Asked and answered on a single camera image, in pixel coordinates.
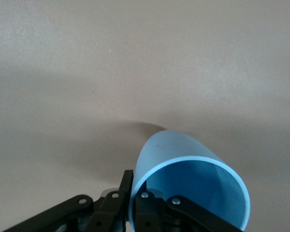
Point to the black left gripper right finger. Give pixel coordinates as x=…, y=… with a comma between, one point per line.
x=183, y=212

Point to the blue cup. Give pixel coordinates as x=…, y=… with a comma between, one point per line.
x=183, y=149

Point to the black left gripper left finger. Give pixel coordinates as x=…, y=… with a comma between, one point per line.
x=106, y=207

